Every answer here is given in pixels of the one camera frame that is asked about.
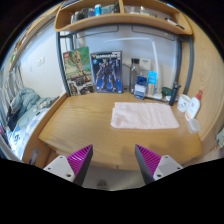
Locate white desk lamp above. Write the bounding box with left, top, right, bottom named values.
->
left=103, top=36, right=168, bottom=101

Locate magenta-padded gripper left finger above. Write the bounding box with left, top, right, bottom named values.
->
left=43, top=144, right=94, bottom=187

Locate dark green round container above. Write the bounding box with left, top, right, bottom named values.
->
left=161, top=86, right=173, bottom=98

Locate white bottle with red cap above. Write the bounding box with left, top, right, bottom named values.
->
left=184, top=89, right=203, bottom=122

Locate dark grey metal frame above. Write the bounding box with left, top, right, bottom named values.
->
left=55, top=24, right=195, bottom=98

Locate white wall switch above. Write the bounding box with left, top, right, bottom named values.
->
left=36, top=56, right=46, bottom=67

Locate white mug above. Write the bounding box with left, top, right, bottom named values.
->
left=176, top=93, right=192, bottom=113

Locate pink towel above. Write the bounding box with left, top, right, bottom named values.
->
left=110, top=101, right=180, bottom=130

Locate green tree figure set box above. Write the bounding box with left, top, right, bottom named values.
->
left=62, top=45, right=95, bottom=97

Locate teal blanket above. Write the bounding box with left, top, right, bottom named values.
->
left=9, top=87, right=42, bottom=114

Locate small blue box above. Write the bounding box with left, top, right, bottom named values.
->
left=133, top=75, right=148, bottom=100

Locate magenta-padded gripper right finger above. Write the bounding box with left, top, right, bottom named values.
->
left=134, top=143, right=184, bottom=185

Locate clear plastic cup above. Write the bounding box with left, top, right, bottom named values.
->
left=187, top=118, right=202, bottom=134

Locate blue robot model kit box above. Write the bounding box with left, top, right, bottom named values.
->
left=89, top=50, right=124, bottom=94

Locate dark transparent water bottle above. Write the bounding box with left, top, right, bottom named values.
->
left=129, top=58, right=141, bottom=94

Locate black cylindrical stick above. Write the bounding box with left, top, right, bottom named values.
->
left=168, top=81, right=182, bottom=107

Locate light blue card package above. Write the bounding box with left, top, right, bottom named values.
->
left=146, top=70, right=158, bottom=98

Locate bed with checked sheet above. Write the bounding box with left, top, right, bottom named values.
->
left=0, top=66, right=64, bottom=161

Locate wooden shelf unit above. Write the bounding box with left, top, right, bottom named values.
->
left=53, top=0, right=194, bottom=36

